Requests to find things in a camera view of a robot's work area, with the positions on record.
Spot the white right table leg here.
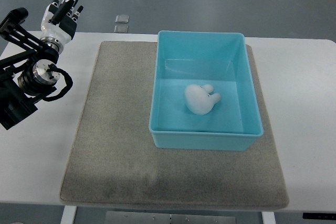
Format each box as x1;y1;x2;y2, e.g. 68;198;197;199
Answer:
261;211;276;224

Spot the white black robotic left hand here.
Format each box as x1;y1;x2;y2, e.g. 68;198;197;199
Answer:
41;0;83;45

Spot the grey felt mat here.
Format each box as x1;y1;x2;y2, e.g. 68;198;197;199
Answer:
60;41;289;211

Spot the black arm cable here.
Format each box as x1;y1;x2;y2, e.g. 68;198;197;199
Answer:
41;65;74;102

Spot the white left table leg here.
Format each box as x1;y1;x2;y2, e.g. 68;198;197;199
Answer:
60;206;77;224

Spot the white plush toy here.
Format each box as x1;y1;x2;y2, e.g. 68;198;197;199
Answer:
184;84;222;115

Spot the black table control panel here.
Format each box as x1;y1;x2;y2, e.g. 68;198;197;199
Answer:
302;212;336;220

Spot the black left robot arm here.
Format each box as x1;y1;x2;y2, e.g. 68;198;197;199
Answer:
1;7;73;130

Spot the white table leg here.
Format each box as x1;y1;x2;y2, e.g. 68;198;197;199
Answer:
261;211;276;224
60;206;77;224

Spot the upper metal floor plate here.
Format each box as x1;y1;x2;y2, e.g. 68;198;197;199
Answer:
115;15;129;24

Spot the metal floor plate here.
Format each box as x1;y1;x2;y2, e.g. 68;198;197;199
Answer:
114;25;129;34
115;15;129;24

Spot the blue plastic box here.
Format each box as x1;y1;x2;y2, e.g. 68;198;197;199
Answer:
149;31;264;151

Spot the lower metal floor plate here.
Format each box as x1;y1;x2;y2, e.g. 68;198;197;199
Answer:
114;25;129;34

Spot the metal table frame plate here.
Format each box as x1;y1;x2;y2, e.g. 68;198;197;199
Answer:
104;211;237;224

